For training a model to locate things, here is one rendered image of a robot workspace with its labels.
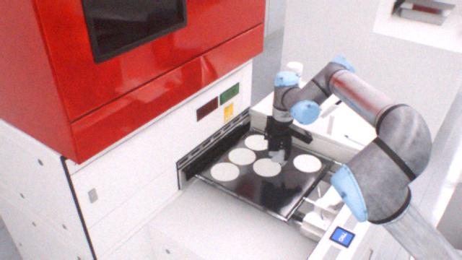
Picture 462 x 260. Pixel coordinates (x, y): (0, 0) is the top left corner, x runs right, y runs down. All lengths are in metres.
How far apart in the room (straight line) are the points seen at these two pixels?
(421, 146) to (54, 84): 0.73
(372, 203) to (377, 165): 0.08
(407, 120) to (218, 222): 0.72
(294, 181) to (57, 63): 0.86
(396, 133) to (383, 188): 0.11
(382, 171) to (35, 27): 0.71
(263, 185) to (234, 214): 0.14
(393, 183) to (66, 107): 0.68
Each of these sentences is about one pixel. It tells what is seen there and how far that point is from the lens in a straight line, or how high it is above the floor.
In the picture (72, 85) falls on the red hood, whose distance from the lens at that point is 0.88.
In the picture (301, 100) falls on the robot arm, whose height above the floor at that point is 1.25.
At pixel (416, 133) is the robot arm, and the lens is 0.84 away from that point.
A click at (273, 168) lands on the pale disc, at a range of 1.41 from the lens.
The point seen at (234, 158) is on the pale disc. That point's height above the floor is 0.90.
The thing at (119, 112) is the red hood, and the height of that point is 1.30.
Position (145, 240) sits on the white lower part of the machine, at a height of 0.75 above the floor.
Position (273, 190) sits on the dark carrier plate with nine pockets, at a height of 0.90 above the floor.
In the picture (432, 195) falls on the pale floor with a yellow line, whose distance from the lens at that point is 2.94.
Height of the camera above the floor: 1.81
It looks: 38 degrees down
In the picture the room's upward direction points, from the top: 1 degrees clockwise
